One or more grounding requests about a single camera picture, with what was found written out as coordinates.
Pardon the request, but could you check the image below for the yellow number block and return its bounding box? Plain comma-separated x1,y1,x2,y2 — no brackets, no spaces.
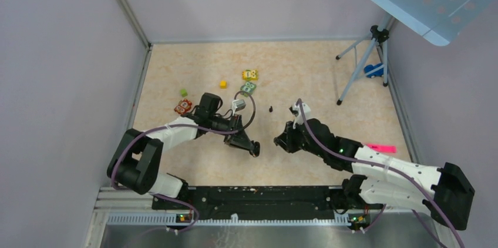
242,69,259,81

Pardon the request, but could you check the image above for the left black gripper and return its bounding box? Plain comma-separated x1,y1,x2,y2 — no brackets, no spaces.
208,113,254,151

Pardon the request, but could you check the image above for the small green cube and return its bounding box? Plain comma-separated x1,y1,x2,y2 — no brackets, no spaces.
180,89,188,97

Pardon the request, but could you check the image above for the blue toy car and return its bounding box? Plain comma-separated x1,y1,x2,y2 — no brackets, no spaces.
364,63,384,78

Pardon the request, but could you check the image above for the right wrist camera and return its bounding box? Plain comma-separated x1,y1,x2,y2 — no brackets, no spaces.
290,102,311,129

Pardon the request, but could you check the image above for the white cable duct strip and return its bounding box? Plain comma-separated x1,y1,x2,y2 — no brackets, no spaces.
107,212,351,227

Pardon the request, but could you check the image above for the pink marker pen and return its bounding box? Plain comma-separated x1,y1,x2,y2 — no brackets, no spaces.
367,144,397,154

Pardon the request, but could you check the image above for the green number block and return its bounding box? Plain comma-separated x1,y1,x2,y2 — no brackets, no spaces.
240,82,257,97

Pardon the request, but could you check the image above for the red number block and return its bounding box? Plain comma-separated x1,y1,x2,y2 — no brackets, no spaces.
174,98,193,115

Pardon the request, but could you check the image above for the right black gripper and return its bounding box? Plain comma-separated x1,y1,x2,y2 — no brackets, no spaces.
275,118,325,158

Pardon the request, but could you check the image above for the light blue tripod stand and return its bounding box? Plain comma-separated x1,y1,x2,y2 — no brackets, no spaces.
335,13,394,106

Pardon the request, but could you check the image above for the black earbud charging case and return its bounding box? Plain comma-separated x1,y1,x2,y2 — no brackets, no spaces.
250,141,261,157

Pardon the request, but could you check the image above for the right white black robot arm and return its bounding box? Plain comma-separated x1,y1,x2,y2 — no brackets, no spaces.
273,119,475,231

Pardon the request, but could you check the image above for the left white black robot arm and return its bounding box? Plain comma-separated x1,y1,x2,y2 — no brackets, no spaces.
107,93,260,209

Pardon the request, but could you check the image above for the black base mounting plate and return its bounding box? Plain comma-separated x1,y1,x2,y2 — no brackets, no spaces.
152,186,382,220

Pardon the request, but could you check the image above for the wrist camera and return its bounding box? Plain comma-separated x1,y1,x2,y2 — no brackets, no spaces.
290,102,311,129
231,99,247,116

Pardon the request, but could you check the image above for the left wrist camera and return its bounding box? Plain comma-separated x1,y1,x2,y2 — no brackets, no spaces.
231,99,247,116

